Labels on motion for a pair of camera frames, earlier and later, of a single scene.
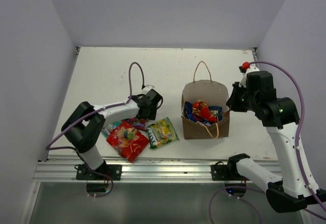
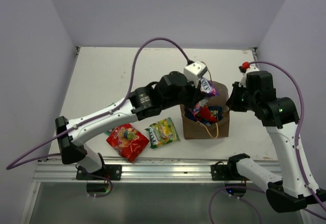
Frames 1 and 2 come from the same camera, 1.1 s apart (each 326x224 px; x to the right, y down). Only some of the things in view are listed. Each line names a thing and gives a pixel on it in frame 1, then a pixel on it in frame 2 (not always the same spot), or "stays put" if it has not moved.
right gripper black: x=233 y=103 stays put
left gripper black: x=151 y=115 to x=196 y=95
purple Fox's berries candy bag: x=139 y=124 to x=208 y=87
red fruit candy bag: x=127 y=141 stays put
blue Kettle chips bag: x=216 y=111 stays put
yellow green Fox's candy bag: x=161 y=133 stays put
